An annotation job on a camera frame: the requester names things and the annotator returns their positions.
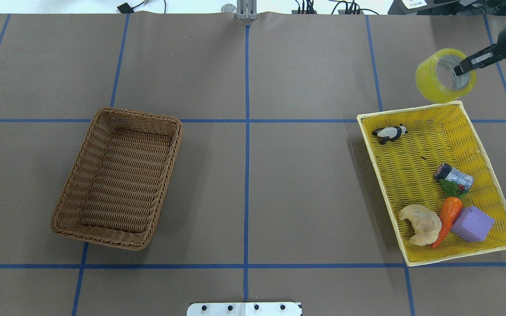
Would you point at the yellow tape roll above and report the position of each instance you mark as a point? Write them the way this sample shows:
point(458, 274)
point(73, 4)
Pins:
point(437, 80)

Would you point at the purple foam block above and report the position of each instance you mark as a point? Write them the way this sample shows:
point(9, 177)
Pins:
point(473, 225)

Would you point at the brown wicker basket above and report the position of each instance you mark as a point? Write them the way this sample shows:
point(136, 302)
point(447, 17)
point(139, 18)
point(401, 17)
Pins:
point(114, 193)

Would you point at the yellow woven basket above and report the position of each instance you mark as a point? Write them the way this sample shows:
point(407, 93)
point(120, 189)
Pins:
point(437, 133)

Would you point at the toy croissant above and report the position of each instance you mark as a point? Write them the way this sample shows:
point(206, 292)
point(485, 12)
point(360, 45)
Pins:
point(426, 224)

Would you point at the metal camera post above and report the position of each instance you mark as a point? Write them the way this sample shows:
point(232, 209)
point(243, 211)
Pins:
point(246, 10)

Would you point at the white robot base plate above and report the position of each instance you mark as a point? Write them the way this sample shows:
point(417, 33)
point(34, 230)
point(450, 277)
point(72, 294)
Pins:
point(245, 309)

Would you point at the toy carrot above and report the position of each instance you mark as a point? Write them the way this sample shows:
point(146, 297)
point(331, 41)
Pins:
point(451, 208)

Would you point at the panda figurine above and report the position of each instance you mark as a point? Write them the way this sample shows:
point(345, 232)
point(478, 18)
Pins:
point(391, 133)

